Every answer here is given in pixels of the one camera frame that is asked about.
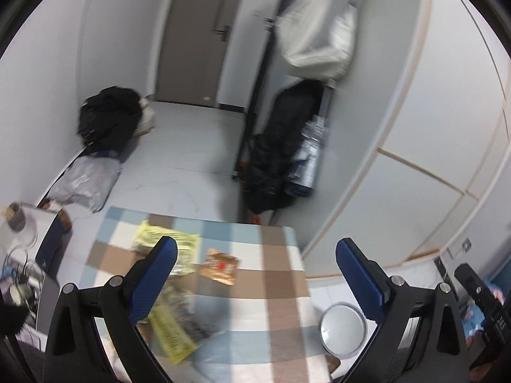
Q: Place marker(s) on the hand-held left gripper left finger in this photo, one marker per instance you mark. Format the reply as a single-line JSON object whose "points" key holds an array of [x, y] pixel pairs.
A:
{"points": [[153, 279]]}

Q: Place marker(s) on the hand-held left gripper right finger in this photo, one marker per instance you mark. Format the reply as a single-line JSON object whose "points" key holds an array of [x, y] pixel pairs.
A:
{"points": [[359, 283]]}

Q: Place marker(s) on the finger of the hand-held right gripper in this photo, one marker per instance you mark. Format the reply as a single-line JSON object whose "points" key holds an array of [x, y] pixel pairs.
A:
{"points": [[481, 299]]}

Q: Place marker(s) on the round silver trash bin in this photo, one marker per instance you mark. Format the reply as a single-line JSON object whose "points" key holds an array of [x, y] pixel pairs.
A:
{"points": [[343, 327]]}

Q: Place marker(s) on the yellow and clear snack packet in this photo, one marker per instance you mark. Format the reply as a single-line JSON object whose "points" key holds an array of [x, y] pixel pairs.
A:
{"points": [[175, 331]]}

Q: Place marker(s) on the blue printed cloth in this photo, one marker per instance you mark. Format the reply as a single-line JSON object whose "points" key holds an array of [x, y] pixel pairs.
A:
{"points": [[473, 315]]}

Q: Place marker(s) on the brown sachet with red heart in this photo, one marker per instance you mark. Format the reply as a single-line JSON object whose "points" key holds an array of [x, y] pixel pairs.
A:
{"points": [[219, 267]]}

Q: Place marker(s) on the checkered tablecloth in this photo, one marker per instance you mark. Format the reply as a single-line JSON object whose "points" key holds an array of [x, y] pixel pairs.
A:
{"points": [[263, 287]]}

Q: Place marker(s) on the box with blue side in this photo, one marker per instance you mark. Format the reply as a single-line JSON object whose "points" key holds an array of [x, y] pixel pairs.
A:
{"points": [[52, 243]]}

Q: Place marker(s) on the grey plastic bag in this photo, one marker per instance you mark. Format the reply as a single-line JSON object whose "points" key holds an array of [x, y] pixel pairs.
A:
{"points": [[86, 181]]}

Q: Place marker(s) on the pack of plastic bottles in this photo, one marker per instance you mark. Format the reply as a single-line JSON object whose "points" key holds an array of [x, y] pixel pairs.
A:
{"points": [[311, 155]]}

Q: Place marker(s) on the glass jar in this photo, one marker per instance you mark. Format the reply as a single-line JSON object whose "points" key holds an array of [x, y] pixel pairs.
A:
{"points": [[20, 227]]}

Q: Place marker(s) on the black bag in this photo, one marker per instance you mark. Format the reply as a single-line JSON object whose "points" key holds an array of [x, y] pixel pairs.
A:
{"points": [[283, 147]]}

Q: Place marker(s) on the beige bag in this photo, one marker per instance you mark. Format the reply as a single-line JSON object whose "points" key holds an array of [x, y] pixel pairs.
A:
{"points": [[147, 121]]}

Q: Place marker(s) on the black jacket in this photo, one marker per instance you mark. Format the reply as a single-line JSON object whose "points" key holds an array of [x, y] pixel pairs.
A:
{"points": [[109, 117]]}

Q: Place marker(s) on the white wardrobe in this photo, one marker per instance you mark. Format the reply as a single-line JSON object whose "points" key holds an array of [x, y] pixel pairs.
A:
{"points": [[431, 127]]}

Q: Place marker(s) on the black coat rack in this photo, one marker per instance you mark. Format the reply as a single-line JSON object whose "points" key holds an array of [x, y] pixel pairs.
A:
{"points": [[259, 83]]}

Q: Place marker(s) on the brown door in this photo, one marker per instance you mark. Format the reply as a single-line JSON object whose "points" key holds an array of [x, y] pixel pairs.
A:
{"points": [[195, 36]]}

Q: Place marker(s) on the white tote bag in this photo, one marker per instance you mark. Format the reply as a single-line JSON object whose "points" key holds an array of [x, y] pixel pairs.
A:
{"points": [[315, 36]]}

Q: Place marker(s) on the wall socket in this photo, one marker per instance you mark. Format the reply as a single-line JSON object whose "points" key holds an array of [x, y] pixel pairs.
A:
{"points": [[466, 243]]}

